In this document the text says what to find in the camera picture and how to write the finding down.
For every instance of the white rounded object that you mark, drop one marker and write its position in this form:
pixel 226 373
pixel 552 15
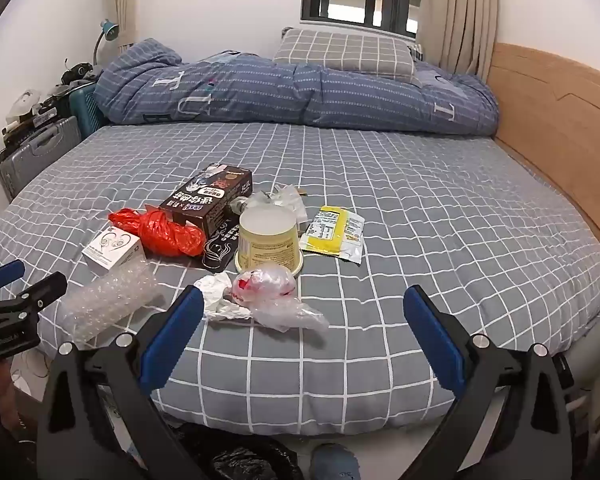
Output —
pixel 25 102

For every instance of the clear plastic bag red print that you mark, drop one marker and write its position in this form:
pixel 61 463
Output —
pixel 267 285

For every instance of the white tissue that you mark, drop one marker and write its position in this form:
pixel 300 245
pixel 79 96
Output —
pixel 215 290

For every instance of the bed with grey checked sheet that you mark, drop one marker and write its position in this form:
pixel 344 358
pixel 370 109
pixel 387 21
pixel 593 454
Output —
pixel 405 200

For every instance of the blue grey slipper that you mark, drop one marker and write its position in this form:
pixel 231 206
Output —
pixel 332 462

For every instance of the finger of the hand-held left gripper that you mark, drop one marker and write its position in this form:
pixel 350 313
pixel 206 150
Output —
pixel 2 275
pixel 30 297

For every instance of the yellow snack packet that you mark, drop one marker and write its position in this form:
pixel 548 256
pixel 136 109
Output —
pixel 330 232

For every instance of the white earphone box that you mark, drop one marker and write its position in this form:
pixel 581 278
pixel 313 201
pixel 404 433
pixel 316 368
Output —
pixel 112 250

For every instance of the blue checked quilt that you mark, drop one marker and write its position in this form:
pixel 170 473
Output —
pixel 260 95

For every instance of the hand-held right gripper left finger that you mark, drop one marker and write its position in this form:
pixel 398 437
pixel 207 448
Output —
pixel 172 340

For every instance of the clear plastic wrapper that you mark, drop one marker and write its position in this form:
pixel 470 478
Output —
pixel 285 197

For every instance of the clear bubble wrap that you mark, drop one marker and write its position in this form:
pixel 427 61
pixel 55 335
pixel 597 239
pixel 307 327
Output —
pixel 105 300

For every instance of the wide beige curtain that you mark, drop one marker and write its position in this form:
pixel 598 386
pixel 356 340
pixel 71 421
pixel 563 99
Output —
pixel 460 15

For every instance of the brown carton box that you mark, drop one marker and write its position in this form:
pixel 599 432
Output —
pixel 205 200

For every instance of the blue desk lamp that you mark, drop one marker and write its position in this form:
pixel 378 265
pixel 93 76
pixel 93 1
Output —
pixel 110 30

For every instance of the yellow instant noodle cup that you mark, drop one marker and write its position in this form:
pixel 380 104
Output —
pixel 267 245

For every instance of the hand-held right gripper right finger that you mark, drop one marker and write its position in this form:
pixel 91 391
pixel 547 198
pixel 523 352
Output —
pixel 437 340

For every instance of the wooden headboard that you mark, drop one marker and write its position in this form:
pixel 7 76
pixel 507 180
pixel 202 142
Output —
pixel 555 125

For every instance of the teal suitcase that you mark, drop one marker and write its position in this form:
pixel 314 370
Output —
pixel 82 110

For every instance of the black printed card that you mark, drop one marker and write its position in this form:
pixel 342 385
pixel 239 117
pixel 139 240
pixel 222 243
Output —
pixel 220 252

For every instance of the trash bin with black liner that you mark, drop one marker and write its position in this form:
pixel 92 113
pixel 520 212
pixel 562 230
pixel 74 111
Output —
pixel 250 460

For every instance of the grey checked pillow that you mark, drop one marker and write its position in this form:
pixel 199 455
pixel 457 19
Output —
pixel 345 52

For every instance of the narrow beige curtain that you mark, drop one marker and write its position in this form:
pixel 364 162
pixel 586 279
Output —
pixel 125 0

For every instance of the person's left hand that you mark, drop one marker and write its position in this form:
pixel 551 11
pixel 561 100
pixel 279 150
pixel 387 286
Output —
pixel 4 392

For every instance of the grey suitcase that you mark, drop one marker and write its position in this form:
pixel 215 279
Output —
pixel 35 155

